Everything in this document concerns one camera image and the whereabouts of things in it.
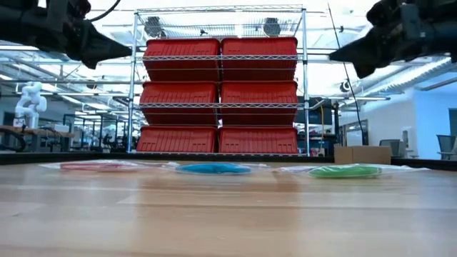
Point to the red plastic storage bin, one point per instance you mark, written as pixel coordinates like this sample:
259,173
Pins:
258,59
257,140
182,59
178,103
176,139
258,103

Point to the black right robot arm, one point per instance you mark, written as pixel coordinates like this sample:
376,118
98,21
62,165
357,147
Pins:
441,25

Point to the wooden workbench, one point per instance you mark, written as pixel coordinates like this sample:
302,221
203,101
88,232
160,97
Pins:
43,131

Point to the round grey fan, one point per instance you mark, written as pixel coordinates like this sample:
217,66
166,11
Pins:
272,26
153,26

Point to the black monitor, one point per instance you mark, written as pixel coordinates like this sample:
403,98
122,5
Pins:
316,114

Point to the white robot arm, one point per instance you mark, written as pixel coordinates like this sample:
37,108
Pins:
30,103

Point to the grey office chair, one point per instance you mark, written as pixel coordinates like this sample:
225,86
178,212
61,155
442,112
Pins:
446,146

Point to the red rubber band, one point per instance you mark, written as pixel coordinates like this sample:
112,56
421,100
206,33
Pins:
93,166

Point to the green rubber band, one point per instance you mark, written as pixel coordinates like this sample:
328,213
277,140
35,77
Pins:
344,172

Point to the blue rubber band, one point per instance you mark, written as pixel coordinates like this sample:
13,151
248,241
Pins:
214,168

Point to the dark door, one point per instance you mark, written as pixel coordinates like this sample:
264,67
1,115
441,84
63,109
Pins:
453,121

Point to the white wall dispenser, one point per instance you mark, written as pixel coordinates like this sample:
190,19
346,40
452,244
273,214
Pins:
410,141

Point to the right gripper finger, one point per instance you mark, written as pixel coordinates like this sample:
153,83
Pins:
364,53

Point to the small brown cardboard box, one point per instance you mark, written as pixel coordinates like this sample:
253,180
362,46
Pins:
364,155

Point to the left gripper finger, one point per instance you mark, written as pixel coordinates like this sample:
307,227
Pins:
101,46

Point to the clear plastic zip bag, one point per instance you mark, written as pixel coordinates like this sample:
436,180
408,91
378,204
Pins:
107,166
357,171
221,168

